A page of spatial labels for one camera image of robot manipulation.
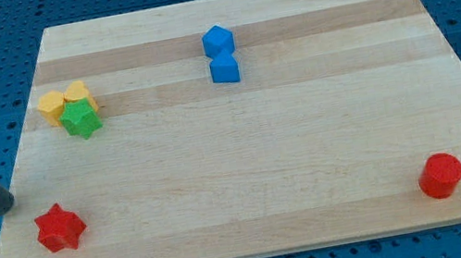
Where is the green star block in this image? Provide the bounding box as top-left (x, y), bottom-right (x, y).
top-left (59, 99), bottom-right (103, 139)

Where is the red star block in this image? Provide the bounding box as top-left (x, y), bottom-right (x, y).
top-left (33, 203), bottom-right (86, 253)

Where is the blue triangle block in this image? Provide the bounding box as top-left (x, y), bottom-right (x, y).
top-left (209, 50), bottom-right (241, 83)

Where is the wooden board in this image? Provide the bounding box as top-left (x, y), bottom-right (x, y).
top-left (0, 0), bottom-right (461, 258)

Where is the blue cube block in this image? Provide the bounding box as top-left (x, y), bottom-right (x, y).
top-left (202, 25), bottom-right (236, 58)

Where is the yellow heart block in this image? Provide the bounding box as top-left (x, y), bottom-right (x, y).
top-left (64, 80), bottom-right (99, 112)

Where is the yellow hexagon block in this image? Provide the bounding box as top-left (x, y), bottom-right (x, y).
top-left (36, 90), bottom-right (65, 127)

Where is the red cylinder block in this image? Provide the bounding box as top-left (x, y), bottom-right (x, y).
top-left (418, 153), bottom-right (461, 199)

